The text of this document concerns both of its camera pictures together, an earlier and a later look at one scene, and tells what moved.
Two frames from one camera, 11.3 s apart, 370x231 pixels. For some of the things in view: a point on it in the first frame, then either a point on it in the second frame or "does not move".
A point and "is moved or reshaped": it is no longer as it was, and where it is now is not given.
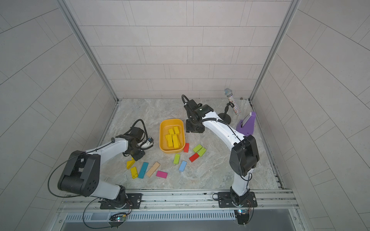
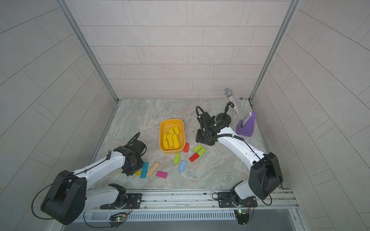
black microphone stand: (224, 117) does not move
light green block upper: (197, 147) does not move
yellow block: (169, 139) does not move
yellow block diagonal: (176, 143) does not move
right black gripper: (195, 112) to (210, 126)
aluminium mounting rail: (268, 201) does not move
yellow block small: (129, 163) is moved or reshaped
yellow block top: (176, 130) does not move
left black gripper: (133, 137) to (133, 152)
